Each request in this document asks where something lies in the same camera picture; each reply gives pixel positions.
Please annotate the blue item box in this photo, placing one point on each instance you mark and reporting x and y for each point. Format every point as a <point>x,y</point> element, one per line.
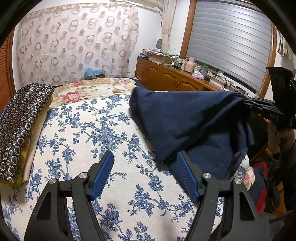
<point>90,74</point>

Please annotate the wooden sideboard cabinet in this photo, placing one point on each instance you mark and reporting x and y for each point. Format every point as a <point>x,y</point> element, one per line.
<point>162,78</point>

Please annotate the beige tied window curtain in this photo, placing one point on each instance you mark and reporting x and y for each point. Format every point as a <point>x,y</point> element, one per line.
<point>169,8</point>

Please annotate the small round fan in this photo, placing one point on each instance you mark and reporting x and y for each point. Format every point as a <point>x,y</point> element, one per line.
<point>159,44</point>

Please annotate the navy printed t-shirt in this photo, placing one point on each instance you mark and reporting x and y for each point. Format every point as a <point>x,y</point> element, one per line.
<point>210,126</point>

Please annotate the louvered wooden wardrobe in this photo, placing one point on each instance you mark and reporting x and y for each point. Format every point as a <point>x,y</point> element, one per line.
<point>7,86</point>

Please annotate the cardboard box with clutter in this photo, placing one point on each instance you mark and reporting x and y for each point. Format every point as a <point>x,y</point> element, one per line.
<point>157,56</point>

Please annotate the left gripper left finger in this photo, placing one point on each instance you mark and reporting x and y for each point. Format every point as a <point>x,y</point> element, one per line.
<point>50,220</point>

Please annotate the green cap bottle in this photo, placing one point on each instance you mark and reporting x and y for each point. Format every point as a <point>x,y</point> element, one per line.
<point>204,70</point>

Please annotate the person's right hand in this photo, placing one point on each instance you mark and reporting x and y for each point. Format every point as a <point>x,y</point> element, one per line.
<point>280,141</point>

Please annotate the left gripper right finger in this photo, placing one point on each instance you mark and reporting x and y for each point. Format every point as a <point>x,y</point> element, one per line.
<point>226,210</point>

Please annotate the floral beige bedspread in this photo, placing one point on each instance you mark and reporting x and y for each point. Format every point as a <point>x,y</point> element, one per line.
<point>89,89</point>

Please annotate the blue floral white sheet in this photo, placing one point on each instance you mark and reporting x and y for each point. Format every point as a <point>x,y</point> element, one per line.
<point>141,199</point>

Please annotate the purple tissue pack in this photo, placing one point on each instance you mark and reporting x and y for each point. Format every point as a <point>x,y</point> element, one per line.
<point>198,75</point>

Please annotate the circle-patterned sheer curtain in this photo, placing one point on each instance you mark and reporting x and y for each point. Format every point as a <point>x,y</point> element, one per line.
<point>56,45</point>

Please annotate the grey window blind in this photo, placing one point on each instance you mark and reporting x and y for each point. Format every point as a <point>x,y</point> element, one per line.
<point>234,37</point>

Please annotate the pink thermos bottle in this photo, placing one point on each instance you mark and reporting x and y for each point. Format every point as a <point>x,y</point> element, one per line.
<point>189,66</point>

